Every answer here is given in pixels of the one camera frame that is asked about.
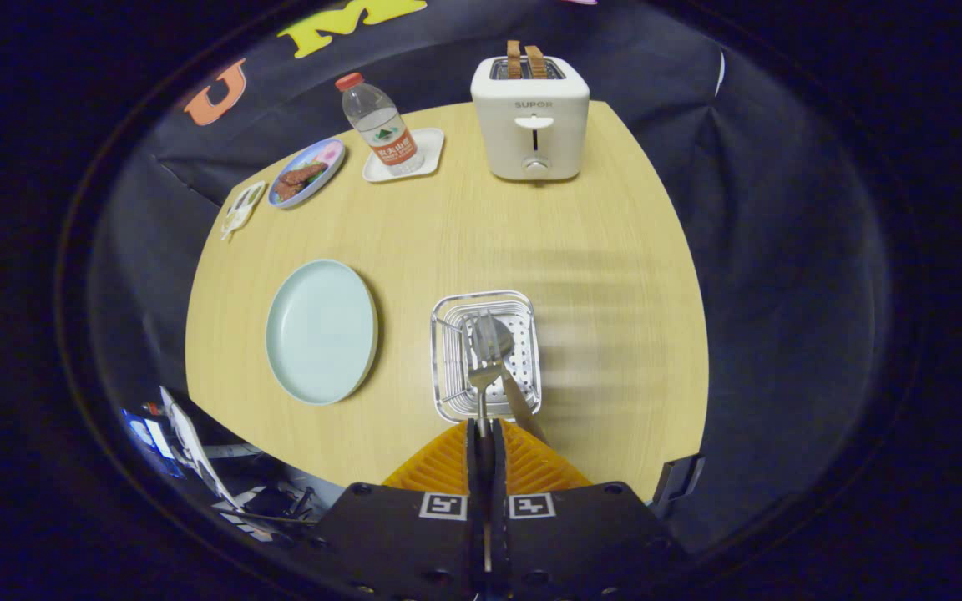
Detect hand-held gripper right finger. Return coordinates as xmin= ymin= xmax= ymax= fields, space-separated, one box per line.
xmin=488 ymin=417 xmax=691 ymax=601

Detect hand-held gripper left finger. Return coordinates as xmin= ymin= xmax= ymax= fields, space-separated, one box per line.
xmin=310 ymin=417 xmax=489 ymax=601

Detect metal spoon with brown handle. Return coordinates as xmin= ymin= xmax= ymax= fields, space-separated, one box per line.
xmin=471 ymin=311 xmax=549 ymax=446

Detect metal fork with brown handle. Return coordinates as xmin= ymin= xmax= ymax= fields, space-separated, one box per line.
xmin=466 ymin=316 xmax=505 ymax=435

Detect black table clamp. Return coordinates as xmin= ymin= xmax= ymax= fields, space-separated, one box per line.
xmin=652 ymin=453 xmax=706 ymax=520

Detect pale green plate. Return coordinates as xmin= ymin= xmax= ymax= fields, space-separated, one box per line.
xmin=265 ymin=259 xmax=380 ymax=407

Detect white board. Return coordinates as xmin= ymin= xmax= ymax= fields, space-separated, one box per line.
xmin=159 ymin=386 xmax=244 ymax=512

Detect blue lit device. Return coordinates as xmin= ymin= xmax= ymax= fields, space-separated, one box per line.
xmin=120 ymin=407 xmax=181 ymax=478

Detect white square coaster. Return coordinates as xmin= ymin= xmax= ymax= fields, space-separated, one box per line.
xmin=362 ymin=127 xmax=446 ymax=184

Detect white toaster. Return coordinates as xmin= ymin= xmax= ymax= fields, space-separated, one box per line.
xmin=470 ymin=56 xmax=591 ymax=182

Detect small white sauce dish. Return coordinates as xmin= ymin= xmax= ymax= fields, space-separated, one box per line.
xmin=220 ymin=180 xmax=267 ymax=243

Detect black backdrop cloth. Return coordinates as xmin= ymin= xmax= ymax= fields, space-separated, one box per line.
xmin=89 ymin=0 xmax=899 ymax=560

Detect blue plate with food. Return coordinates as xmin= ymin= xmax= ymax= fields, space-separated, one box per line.
xmin=267 ymin=137 xmax=347 ymax=210

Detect clear water bottle red cap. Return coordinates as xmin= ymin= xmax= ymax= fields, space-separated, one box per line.
xmin=335 ymin=72 xmax=426 ymax=177

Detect metal wire basket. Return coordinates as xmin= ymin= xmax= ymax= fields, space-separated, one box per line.
xmin=431 ymin=290 xmax=543 ymax=424

